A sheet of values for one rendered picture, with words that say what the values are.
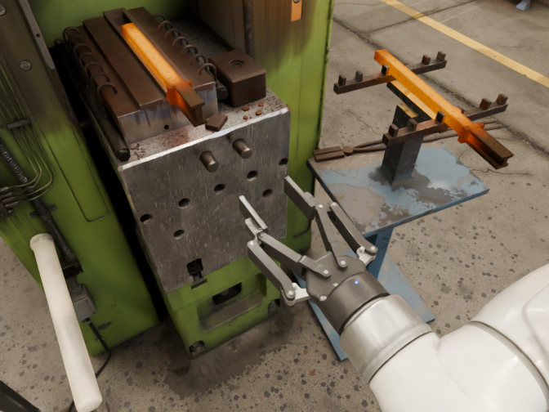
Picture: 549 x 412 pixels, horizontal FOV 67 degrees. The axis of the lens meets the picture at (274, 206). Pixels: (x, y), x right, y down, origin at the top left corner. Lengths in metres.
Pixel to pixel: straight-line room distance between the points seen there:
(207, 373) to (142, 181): 0.87
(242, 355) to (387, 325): 1.14
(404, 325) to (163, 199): 0.60
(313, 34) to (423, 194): 0.50
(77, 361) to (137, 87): 0.54
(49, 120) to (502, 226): 1.81
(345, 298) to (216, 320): 1.01
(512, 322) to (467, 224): 1.60
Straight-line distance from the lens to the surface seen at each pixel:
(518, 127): 2.76
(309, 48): 1.17
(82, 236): 1.19
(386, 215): 1.08
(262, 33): 1.06
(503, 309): 0.49
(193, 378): 1.55
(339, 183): 1.13
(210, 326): 1.44
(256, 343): 1.57
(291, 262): 0.53
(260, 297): 1.48
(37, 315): 1.85
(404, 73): 1.07
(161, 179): 0.87
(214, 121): 0.87
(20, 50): 0.91
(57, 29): 1.27
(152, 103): 0.84
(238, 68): 0.93
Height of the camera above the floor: 1.43
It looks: 47 degrees down
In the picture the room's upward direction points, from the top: straight up
